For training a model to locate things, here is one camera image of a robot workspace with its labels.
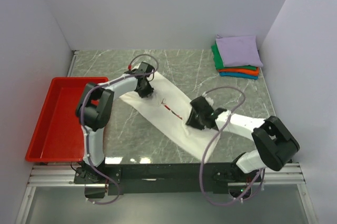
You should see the white printed t-shirt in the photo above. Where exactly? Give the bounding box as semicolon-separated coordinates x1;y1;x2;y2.
120;72;217;160

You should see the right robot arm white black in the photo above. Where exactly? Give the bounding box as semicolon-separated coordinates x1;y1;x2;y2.
186;96;300;181

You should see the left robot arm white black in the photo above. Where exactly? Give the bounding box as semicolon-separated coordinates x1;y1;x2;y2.
75;62;157;183

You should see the folded green t-shirt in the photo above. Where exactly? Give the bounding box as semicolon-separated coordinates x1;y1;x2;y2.
211;43;258;71

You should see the folded teal t-shirt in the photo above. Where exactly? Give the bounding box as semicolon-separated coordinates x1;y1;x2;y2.
219;72;259;80

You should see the folded orange t-shirt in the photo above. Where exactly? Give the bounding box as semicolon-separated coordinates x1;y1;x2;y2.
217;67;259;76

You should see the folded lilac t-shirt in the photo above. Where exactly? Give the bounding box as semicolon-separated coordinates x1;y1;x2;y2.
215;35;263;67

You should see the red plastic bin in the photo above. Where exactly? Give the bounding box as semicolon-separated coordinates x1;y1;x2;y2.
25;77;108;163

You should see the black base beam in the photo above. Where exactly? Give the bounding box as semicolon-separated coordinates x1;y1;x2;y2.
74;162;257;199

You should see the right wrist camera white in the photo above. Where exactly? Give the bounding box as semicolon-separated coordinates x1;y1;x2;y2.
202;93;214;106

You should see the aluminium frame rail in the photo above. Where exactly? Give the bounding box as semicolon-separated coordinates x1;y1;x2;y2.
15;163;319;223

